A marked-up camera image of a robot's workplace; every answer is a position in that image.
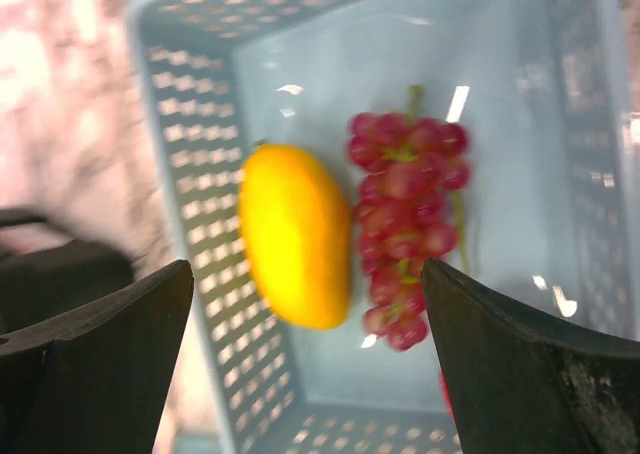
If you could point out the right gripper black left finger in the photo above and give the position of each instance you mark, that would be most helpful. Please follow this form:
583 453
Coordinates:
95 379

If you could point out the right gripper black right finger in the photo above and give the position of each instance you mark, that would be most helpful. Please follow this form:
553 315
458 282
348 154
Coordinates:
521 380

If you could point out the red fake grape bunch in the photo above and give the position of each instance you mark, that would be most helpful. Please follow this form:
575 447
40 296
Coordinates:
410 208

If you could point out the yellow fake lemon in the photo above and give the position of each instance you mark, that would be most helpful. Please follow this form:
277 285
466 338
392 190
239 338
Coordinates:
296 225

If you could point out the red fake strawberry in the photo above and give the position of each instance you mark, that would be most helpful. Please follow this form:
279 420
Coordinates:
445 394

